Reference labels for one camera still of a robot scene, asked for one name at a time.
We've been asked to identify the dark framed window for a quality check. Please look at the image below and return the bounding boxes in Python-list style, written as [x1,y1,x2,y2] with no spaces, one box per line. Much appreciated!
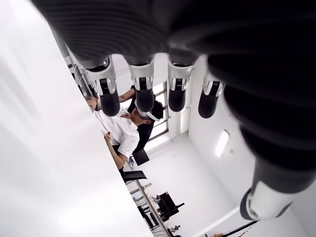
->
[148,82,193,141]

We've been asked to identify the black boom pole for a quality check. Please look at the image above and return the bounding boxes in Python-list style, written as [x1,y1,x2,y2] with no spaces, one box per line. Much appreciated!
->
[217,220,259,237]

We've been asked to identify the rectangular ceiling light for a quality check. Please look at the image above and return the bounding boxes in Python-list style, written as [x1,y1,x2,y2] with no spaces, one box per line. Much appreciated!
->
[214,130,230,158]

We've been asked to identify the black boxy equipment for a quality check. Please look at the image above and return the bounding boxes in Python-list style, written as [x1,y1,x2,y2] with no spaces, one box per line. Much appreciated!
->
[157,192,185,220]

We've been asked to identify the white VR headset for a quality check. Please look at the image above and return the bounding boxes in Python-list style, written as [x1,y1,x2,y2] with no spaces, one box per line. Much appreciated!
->
[137,110,162,122]

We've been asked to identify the standing person black clothes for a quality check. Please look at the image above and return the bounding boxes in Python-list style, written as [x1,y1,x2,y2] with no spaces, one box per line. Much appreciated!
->
[118,85,165,154]

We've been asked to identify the seated person white shirt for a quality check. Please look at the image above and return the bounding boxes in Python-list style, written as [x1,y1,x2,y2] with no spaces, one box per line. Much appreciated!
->
[86,95,139,168]

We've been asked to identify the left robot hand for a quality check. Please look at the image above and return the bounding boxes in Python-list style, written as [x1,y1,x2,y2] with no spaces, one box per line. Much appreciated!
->
[31,0,316,221]

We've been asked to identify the small tilted black monitor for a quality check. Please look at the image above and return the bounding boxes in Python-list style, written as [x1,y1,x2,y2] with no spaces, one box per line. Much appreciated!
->
[133,149,150,166]

